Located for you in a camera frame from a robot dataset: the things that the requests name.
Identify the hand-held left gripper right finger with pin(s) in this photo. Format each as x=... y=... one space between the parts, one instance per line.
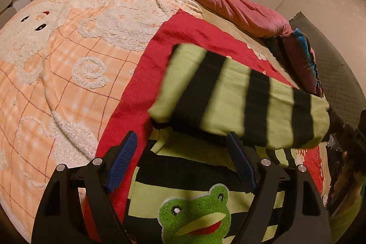
x=241 y=164

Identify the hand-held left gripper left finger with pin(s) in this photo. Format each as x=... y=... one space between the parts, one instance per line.
x=123 y=161

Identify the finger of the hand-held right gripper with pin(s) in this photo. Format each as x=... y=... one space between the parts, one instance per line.
x=337 y=118

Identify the green black striped frog sweater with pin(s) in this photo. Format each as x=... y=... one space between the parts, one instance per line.
x=228 y=89

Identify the grey quilted mat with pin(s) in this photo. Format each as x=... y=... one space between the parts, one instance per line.
x=337 y=75

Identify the peach plaid bear blanket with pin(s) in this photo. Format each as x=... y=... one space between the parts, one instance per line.
x=57 y=61

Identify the red floral blanket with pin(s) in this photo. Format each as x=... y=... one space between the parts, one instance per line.
x=160 y=46

